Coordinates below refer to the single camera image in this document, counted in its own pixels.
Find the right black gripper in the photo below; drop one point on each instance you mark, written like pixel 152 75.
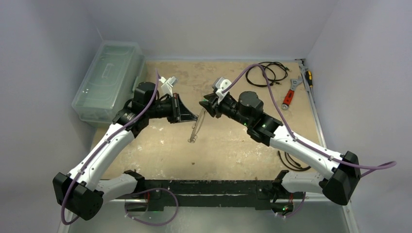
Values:
pixel 215 107

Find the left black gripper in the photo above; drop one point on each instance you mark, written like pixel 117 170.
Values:
pixel 180 112

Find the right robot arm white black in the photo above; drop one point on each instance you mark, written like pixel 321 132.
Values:
pixel 337 175

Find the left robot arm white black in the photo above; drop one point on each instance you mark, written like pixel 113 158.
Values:
pixel 81 192

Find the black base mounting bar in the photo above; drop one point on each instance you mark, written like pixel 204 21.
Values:
pixel 257 194

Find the clear plastic storage box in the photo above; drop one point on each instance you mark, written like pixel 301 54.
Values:
pixel 116 69

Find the yellow black screwdriver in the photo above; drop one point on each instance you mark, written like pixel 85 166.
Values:
pixel 309 79

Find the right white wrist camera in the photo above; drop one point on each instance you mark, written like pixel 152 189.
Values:
pixel 220 85

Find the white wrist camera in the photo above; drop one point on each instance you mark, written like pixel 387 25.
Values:
pixel 220 85
pixel 168 84

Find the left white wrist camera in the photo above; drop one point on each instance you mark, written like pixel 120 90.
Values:
pixel 168 84

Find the red handled adjustable wrench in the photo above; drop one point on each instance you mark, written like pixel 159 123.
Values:
pixel 290 94

